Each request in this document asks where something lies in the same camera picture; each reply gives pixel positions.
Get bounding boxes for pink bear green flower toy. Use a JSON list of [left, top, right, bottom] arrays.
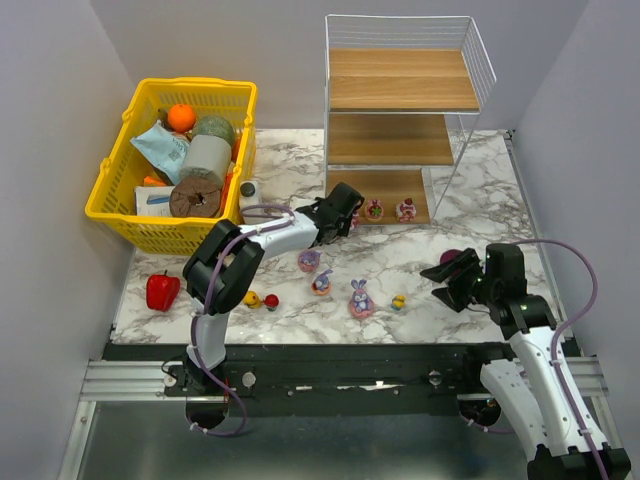
[[364, 199, 384, 223]]

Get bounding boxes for small yellow blue toy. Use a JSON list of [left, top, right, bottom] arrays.
[[391, 295, 406, 311]]

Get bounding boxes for purple owl pink cup toy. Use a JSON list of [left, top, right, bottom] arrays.
[[297, 249, 321, 273]]

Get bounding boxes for purple bunny cupcake toy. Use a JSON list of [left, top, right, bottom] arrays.
[[311, 269, 333, 295]]

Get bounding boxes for pink strawberry cake toy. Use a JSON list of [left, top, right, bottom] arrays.
[[395, 197, 417, 223]]

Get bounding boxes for purple bunny pink donut toy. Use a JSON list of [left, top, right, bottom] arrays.
[[348, 279, 375, 319]]

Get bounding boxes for red hair mermaid toy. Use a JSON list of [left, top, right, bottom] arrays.
[[263, 294, 280, 312]]

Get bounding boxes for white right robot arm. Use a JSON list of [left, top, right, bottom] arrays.
[[420, 243, 631, 479]]

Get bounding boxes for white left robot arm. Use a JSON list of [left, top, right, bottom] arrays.
[[183, 182, 364, 391]]

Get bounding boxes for purple onion toy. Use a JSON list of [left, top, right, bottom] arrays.
[[440, 249, 462, 264]]

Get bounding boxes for white bottle black cap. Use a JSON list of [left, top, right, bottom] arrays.
[[238, 180, 267, 225]]

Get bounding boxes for yellow duck toy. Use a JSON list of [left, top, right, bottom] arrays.
[[243, 291, 262, 309]]

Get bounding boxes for grey brown cylinder roll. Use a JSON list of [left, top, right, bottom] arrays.
[[169, 135, 231, 218]]

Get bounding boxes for green round melon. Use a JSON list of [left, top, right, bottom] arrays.
[[191, 115, 236, 147]]

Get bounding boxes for light blue snack bag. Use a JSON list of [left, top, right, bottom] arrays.
[[130, 120, 190, 185]]

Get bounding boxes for orange fruit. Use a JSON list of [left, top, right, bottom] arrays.
[[167, 104, 197, 133]]

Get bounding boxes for white box in basket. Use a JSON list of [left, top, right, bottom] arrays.
[[134, 186, 174, 217]]

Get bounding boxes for red bell pepper toy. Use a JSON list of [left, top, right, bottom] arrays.
[[146, 273, 181, 312]]

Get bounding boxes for yellow plastic basket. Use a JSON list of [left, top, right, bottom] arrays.
[[85, 77, 258, 255]]

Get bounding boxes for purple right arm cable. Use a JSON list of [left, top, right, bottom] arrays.
[[514, 239, 614, 480]]

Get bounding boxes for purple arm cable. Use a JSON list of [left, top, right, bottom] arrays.
[[189, 203, 296, 437], [514, 239, 614, 480]]

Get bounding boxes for white wire wooden shelf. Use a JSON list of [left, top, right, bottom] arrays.
[[324, 14, 497, 226]]

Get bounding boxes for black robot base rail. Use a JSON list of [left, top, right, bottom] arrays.
[[102, 343, 514, 427]]

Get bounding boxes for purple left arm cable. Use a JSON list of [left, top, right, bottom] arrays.
[[189, 203, 296, 437]]

